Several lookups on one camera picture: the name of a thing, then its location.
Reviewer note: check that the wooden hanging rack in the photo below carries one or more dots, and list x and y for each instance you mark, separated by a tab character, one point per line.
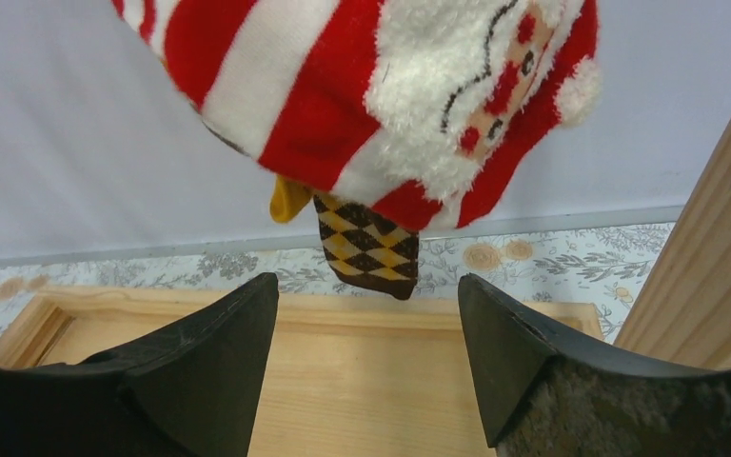
345	376

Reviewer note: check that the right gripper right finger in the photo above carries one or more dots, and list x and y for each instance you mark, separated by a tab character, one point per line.
546	389

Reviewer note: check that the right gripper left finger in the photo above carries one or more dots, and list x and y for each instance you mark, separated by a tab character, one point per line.
190	388

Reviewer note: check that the mustard yellow sock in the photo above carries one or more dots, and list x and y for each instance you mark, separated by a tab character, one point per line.
288	199

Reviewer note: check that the floral table mat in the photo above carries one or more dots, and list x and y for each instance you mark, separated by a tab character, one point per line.
602	266

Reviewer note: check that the red white striped sock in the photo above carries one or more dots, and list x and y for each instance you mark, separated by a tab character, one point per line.
420	111

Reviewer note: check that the brown yellow argyle sock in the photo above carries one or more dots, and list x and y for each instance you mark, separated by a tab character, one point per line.
365	250

